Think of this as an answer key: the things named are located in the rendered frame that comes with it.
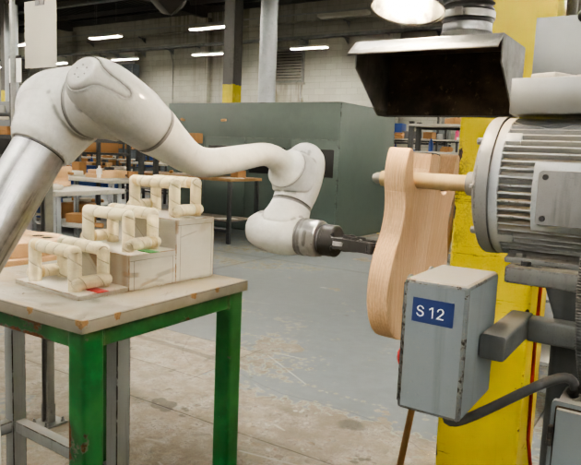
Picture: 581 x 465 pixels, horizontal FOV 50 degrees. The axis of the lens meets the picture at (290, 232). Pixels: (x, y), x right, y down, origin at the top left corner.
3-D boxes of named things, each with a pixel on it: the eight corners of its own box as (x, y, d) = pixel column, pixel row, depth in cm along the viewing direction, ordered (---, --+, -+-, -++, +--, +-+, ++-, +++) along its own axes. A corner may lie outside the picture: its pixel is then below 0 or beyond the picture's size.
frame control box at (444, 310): (584, 436, 101) (600, 279, 98) (560, 494, 83) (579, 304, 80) (436, 399, 114) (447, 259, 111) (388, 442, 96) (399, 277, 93)
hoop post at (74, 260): (84, 291, 152) (84, 253, 151) (73, 292, 149) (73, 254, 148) (76, 289, 154) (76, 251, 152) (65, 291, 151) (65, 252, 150)
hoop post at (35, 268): (44, 280, 162) (44, 244, 160) (33, 282, 159) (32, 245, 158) (37, 279, 163) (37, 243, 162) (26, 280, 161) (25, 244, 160)
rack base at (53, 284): (130, 291, 159) (130, 286, 158) (78, 301, 146) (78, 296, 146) (64, 275, 174) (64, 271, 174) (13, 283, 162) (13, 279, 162)
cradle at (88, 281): (114, 285, 158) (115, 272, 157) (76, 292, 148) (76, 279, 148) (106, 283, 159) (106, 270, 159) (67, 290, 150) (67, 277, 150)
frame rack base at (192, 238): (213, 275, 183) (215, 216, 181) (176, 282, 171) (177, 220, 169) (149, 262, 199) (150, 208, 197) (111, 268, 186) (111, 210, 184)
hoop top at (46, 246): (84, 259, 151) (84, 245, 151) (73, 260, 148) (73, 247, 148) (37, 248, 162) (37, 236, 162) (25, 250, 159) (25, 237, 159)
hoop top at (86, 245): (112, 256, 157) (112, 243, 157) (101, 257, 155) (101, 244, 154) (65, 245, 169) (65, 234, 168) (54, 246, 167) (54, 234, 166)
